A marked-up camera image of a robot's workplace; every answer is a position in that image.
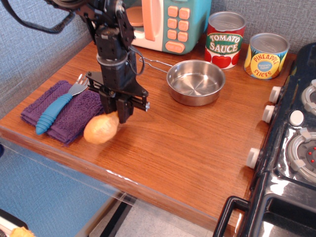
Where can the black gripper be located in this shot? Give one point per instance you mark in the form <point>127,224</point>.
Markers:
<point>118,88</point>

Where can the toy chicken drumstick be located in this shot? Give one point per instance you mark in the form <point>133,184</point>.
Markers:
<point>102,128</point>

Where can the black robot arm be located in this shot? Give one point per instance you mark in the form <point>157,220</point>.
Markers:
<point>113,34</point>

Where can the purple folded towel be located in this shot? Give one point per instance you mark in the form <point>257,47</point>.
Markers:
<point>71,119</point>

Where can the small steel frying pan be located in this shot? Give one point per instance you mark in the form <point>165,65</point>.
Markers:
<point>191,82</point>

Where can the orange microwave plate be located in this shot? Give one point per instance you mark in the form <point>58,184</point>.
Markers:
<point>135,16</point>

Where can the toy microwave teal and white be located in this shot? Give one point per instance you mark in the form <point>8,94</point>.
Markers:
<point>171,26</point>

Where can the tomato sauce can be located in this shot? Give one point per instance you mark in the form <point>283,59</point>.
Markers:
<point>224,38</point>

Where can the white stove knob lower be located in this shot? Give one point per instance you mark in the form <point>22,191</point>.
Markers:
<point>252,157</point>

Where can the white stove knob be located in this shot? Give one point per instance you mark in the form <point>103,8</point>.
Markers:
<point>252,157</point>
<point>268,113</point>
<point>274,94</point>

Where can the white stove knob middle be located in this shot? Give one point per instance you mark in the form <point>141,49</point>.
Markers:
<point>268,113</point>

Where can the pineapple slices can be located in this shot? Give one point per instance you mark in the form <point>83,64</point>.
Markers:
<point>266,55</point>

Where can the yellow object bottom left corner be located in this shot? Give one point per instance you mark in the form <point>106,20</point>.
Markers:
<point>21,232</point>

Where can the white stove knob upper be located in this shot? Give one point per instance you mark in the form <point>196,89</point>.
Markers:
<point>274,94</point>

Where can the black toy stove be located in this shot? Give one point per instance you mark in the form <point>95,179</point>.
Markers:
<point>283,187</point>

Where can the blue handled toy fork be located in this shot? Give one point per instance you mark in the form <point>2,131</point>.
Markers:
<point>48,117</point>

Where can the black oven door handle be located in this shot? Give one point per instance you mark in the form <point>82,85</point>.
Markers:
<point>232,203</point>

